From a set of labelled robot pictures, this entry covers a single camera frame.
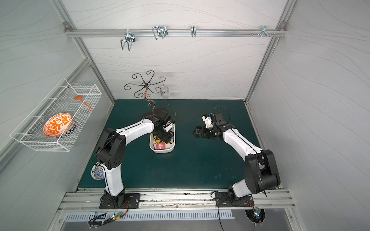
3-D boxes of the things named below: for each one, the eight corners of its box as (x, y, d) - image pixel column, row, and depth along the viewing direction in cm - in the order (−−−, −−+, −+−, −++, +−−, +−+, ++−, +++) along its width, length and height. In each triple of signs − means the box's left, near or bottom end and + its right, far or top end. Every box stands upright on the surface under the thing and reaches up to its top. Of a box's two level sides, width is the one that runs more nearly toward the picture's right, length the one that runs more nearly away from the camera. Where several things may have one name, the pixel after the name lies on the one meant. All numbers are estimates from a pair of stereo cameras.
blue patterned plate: (94, 182, 81) (90, 180, 77) (95, 168, 86) (91, 165, 82) (104, 179, 82) (100, 176, 78) (104, 165, 87) (101, 162, 84)
